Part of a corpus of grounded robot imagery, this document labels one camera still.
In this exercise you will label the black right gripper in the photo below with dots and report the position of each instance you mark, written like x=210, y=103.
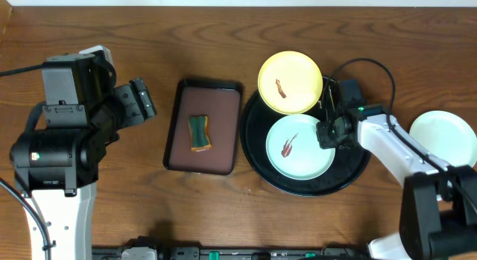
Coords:
x=324, y=140

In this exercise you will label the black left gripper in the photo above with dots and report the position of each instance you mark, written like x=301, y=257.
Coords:
x=131, y=106

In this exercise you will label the light blue plate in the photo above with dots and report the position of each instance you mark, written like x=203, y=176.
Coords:
x=293, y=148

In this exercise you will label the green orange sponge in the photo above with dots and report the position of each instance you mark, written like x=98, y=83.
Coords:
x=198, y=129

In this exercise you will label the pale green plate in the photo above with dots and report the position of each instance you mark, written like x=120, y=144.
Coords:
x=447, y=136

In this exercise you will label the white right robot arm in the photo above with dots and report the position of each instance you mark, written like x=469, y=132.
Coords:
x=438, y=210

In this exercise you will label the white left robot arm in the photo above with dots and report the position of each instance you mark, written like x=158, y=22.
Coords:
x=56, y=158

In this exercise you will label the round black tray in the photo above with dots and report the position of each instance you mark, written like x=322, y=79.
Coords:
x=257, y=119

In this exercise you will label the rectangular brown tray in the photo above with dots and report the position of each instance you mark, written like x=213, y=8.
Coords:
x=220, y=102

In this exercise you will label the yellow plate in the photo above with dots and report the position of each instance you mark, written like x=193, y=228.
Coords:
x=290, y=82

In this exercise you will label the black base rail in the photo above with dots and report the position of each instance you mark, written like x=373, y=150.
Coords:
x=144, y=247

